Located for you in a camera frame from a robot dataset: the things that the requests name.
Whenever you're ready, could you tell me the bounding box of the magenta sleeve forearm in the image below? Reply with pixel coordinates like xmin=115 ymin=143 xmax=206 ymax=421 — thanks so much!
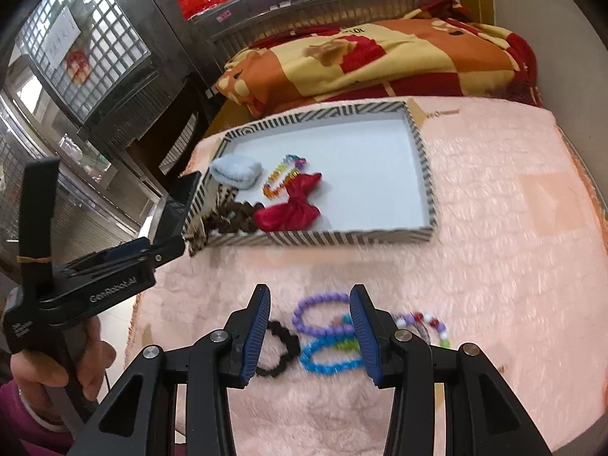
xmin=1 ymin=381 xmax=73 ymax=455

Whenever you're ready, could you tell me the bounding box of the brown scrunchie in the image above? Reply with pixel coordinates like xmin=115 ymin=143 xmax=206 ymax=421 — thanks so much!
xmin=203 ymin=201 xmax=265 ymax=235

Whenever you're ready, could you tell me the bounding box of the blue bead bracelet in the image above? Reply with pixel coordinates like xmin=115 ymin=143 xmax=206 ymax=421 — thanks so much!
xmin=299 ymin=315 xmax=369 ymax=375

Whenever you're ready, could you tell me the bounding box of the black bead bracelet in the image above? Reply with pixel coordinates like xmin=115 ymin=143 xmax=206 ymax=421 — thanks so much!
xmin=254 ymin=319 xmax=302 ymax=379

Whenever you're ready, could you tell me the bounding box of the red satin bow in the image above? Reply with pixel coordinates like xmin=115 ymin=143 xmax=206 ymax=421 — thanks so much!
xmin=253 ymin=173 xmax=321 ymax=233

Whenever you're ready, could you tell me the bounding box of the black smartphone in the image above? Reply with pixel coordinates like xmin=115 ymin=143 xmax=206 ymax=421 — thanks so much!
xmin=149 ymin=171 xmax=202 ymax=244

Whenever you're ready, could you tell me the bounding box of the pink quilted bed cover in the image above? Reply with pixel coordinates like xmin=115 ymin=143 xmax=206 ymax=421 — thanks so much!
xmin=126 ymin=98 xmax=607 ymax=449

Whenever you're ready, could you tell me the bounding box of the orange yellow folded blanket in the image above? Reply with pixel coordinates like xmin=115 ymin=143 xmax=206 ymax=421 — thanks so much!
xmin=215 ymin=0 xmax=542 ymax=119

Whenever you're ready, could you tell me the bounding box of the purple bead bracelet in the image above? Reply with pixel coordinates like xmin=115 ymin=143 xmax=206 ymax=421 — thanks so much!
xmin=291 ymin=292 xmax=358 ymax=338

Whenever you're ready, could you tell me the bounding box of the light blue fluffy scrunchie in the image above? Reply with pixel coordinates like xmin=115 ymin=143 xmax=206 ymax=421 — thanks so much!
xmin=209 ymin=154 xmax=262 ymax=190

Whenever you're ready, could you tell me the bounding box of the dark wooden chair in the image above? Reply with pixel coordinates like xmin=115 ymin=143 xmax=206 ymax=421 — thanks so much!
xmin=127 ymin=72 xmax=209 ymax=192

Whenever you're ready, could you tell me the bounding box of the left hand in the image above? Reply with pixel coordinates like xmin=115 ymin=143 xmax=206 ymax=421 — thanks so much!
xmin=9 ymin=315 xmax=118 ymax=403

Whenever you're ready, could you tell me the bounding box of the orange rainbow bead bracelet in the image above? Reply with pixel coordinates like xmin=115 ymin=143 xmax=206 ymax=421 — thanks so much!
xmin=261 ymin=153 xmax=309 ymax=201

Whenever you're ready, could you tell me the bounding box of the striped shallow box tray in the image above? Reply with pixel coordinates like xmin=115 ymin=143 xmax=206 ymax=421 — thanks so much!
xmin=203 ymin=101 xmax=437 ymax=247

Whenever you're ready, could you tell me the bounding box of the multicolour bead bracelet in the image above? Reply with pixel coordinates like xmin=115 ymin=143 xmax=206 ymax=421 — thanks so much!
xmin=393 ymin=311 xmax=451 ymax=348

